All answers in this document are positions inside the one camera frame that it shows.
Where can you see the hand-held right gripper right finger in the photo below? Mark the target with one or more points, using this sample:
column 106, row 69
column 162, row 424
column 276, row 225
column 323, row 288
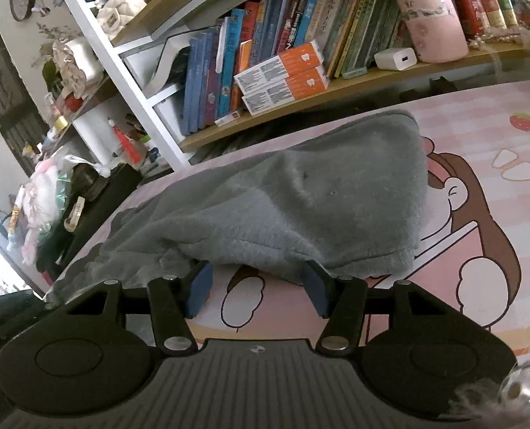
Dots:
column 316, row 288

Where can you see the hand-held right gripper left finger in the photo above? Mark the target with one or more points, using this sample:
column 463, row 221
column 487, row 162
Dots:
column 201, row 288

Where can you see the grey fleece garment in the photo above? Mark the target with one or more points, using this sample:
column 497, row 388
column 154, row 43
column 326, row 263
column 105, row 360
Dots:
column 292, row 201

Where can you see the black side stand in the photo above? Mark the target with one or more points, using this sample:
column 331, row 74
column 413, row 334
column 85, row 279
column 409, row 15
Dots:
column 113, row 192

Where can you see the yellow measuring tape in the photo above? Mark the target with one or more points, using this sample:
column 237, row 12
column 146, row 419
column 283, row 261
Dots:
column 73, row 214

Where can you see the dark round pot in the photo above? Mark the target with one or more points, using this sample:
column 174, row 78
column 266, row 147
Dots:
column 88, row 183

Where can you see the red tassel ornament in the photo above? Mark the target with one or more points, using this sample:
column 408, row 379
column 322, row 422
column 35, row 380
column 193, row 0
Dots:
column 126, row 143

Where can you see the pink and white plastic bag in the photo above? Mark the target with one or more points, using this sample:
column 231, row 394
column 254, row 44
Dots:
column 46, row 187

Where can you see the pink cartoon printed table cover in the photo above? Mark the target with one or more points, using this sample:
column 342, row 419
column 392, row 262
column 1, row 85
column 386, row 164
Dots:
column 493, row 214

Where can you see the grey fluffy cuff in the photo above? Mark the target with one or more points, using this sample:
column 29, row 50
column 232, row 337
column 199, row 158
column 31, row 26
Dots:
column 479, row 404

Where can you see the white and wood bookshelf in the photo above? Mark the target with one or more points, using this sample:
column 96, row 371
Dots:
column 126, row 76

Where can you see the clear round bead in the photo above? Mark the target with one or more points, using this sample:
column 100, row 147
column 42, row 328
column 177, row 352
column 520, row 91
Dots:
column 523, row 384

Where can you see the white charger plug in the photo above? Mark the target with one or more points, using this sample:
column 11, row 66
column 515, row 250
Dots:
column 394, row 59

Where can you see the white floral ornament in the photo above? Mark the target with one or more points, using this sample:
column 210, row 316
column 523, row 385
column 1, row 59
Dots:
column 79, row 60

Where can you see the white quilted handbag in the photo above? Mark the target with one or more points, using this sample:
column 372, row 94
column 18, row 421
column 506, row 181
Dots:
column 122, row 11

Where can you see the pink printed cloth roll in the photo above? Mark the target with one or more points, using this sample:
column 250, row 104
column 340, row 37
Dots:
column 426, row 13

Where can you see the dark framed wall panel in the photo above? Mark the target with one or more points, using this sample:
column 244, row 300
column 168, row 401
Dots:
column 12, row 98

